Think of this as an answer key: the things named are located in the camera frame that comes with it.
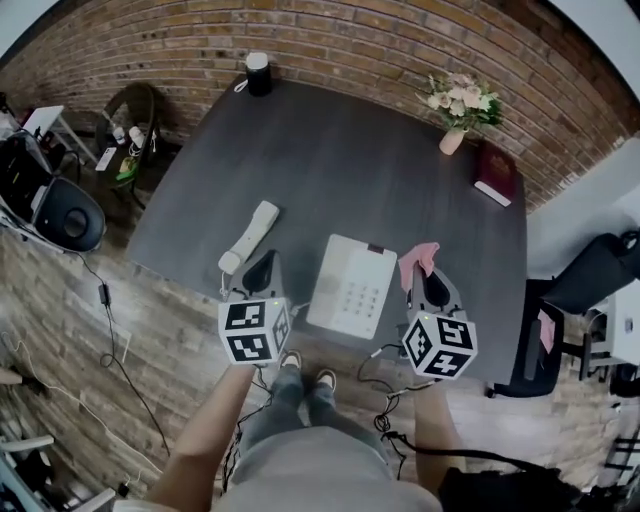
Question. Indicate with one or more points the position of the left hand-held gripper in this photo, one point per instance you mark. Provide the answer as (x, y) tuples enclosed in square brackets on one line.
[(255, 330)]

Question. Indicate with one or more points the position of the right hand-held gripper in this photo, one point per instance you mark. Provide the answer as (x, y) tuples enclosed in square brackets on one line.
[(440, 345)]

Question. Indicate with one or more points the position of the pink wiping cloth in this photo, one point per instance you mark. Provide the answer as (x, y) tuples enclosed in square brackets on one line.
[(415, 259)]

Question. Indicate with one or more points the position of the white desk phone handset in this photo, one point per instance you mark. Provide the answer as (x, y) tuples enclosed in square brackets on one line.
[(250, 237)]

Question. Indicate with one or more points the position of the white desk phone base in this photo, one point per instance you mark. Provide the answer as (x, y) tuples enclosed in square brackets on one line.
[(345, 280)]

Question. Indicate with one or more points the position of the person's left forearm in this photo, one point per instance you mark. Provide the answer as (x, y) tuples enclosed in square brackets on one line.
[(210, 435)]

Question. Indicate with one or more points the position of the person's right forearm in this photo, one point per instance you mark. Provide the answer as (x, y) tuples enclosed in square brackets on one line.
[(435, 435)]

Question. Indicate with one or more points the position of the dark grey desk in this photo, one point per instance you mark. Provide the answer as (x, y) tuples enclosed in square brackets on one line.
[(325, 175)]

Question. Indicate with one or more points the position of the person's left shoe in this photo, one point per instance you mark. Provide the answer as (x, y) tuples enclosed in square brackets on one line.
[(291, 359)]

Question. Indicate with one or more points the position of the person's shoe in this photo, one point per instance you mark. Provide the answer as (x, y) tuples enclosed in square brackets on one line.
[(291, 359), (326, 378)]

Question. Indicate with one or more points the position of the person's left leg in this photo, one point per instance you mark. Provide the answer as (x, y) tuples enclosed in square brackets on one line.
[(285, 405)]

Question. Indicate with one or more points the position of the person's leg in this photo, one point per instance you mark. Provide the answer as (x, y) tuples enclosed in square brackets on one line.
[(285, 405), (325, 407)]

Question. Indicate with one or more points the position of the person's right shoe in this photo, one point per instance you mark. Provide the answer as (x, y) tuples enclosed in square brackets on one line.
[(326, 378)]

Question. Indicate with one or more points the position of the black office chair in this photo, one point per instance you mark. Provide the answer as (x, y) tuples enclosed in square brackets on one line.
[(530, 345)]

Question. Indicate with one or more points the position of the person's right leg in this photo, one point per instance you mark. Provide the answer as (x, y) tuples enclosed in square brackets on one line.
[(325, 407)]

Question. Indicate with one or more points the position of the folded pink rag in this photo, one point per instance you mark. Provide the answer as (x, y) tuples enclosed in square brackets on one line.
[(547, 330)]

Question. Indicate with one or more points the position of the black power adapter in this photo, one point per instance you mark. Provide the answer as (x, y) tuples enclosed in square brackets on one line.
[(105, 294)]

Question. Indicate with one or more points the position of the person's grey shirt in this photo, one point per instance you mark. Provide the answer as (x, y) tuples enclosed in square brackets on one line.
[(320, 475)]

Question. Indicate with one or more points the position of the black backpack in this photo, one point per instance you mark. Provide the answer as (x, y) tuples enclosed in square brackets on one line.
[(505, 490)]

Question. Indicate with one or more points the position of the dark red book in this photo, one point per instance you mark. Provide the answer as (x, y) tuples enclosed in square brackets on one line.
[(496, 172)]

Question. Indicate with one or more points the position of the white cabinet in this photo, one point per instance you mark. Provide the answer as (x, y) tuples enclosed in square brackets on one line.
[(625, 325)]

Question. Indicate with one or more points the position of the beige vase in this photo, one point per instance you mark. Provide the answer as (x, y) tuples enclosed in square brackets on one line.
[(451, 141)]

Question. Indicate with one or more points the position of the green toy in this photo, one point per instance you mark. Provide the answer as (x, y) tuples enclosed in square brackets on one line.
[(126, 168)]

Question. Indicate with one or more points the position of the black rounded chair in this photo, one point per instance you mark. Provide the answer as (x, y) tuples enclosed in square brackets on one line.
[(70, 215)]

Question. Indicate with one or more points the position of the white smartphone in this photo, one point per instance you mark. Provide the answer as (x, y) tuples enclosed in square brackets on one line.
[(106, 159)]

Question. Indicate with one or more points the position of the small white bottle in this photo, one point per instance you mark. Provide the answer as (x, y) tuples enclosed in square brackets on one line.
[(136, 134), (119, 134)]

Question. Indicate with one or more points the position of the pale flower bouquet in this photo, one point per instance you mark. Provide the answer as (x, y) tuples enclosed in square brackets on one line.
[(462, 100)]

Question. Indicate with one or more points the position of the black round side table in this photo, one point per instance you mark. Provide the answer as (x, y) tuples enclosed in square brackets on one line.
[(142, 107)]

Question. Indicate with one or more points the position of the black cylinder speaker white top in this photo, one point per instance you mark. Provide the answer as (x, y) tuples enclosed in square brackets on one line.
[(258, 77)]

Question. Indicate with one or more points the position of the black bag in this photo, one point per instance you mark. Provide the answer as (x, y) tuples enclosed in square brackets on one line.
[(20, 167)]

